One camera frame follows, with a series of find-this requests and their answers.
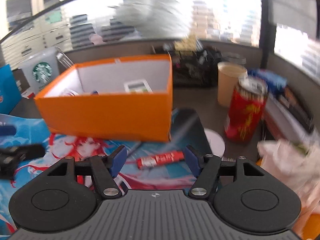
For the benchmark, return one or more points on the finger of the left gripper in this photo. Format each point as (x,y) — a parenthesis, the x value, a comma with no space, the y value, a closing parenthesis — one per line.
(7,130)
(22,153)

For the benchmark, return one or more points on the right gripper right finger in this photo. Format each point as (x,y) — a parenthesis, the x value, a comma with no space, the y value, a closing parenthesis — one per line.
(205,168)

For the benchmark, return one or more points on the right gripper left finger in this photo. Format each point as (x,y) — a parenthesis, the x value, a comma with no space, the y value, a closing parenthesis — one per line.
(105,169)

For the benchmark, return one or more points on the grey black marker pen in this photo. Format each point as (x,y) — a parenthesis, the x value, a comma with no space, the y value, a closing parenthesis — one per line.
(133,148)

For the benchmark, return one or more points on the white remote control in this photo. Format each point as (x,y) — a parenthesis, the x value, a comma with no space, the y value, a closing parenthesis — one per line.
(137,86)

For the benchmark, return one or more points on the white round coaster card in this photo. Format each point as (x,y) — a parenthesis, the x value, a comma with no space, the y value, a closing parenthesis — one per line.
(216,142)

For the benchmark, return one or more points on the blue paper bag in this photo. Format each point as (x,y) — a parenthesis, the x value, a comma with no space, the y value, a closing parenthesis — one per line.
(10,94)

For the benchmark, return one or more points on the red white paper card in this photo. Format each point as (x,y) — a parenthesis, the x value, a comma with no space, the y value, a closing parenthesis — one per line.
(28,94)

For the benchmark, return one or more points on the anime desk mat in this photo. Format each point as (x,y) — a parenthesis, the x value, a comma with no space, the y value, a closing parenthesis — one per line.
(186,129)

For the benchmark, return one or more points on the red drink can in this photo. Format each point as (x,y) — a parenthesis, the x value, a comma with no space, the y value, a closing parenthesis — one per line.
(248,102)

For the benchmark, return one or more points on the Starbucks plastic cup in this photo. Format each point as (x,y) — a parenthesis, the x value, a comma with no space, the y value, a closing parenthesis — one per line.
(40,69)

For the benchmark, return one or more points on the orange cardboard box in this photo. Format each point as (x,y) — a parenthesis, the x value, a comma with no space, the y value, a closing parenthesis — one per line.
(67,106)

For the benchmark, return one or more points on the white crumpled tissue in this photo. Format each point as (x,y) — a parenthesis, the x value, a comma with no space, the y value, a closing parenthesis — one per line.
(295,165)

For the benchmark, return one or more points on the small grey product box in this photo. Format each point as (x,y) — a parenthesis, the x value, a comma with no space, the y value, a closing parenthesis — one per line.
(63,58)

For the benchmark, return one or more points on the stack of books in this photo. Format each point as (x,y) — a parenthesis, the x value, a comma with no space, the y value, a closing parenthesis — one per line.
(286,114)

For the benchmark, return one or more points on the beige paper cup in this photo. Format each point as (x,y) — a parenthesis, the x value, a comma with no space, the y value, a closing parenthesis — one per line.
(228,76)

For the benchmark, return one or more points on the black mesh organizer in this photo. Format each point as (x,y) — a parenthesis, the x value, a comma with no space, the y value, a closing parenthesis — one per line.
(193,69)

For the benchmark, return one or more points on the orange fruit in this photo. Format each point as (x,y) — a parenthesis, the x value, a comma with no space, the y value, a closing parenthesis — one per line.
(307,224)

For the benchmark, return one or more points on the yellow toy brick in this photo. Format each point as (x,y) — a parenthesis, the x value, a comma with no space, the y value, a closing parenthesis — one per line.
(188,45)

